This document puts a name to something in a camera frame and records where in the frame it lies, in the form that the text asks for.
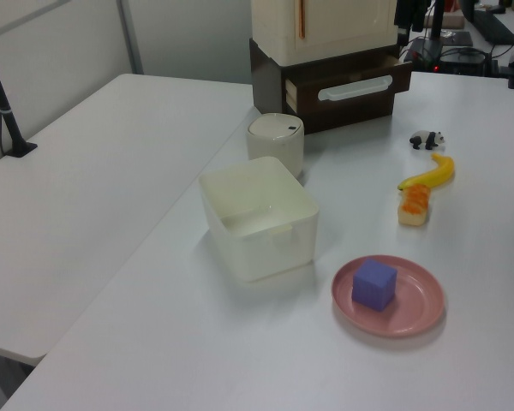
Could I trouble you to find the black keyboard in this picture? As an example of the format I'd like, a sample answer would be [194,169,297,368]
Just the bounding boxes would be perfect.
[461,0,514,45]

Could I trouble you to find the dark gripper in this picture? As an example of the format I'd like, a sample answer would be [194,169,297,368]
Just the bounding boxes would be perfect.
[393,0,429,46]

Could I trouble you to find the black camera stand with clamp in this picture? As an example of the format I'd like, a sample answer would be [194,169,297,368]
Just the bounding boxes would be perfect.
[0,32,39,158]

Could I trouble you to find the pink round plate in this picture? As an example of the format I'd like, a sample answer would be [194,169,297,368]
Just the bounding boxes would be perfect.
[331,254,447,339]

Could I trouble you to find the purple cube block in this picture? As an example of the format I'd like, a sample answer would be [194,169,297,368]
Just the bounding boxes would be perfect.
[351,258,398,313]

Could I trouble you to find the yellow toy banana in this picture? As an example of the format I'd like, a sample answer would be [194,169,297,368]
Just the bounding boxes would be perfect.
[396,152,456,192]

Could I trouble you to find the small white lidded bin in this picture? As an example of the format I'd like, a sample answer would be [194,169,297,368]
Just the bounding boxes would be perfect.
[245,112,306,179]

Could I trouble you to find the black upright pole stand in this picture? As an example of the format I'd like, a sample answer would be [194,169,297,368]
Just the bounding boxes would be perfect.
[410,0,445,72]

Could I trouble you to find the black and white panda toy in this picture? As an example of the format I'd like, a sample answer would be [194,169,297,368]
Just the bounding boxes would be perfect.
[409,129,446,152]

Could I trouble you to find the white open storage box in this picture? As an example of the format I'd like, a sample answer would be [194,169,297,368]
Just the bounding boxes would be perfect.
[198,156,320,283]

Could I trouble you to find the brown drawer with white handle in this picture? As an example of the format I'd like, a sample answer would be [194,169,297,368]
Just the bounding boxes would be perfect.
[284,54,414,116]

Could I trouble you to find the orange shrimp sushi toy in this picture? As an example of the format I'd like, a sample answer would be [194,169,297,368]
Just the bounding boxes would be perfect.
[397,184,432,227]

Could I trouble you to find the cream toy cabinet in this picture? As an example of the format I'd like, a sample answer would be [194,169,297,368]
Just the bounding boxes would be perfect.
[251,0,400,68]

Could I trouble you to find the dark brown drawer housing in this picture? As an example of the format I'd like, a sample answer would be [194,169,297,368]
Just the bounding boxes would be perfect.
[248,37,396,136]

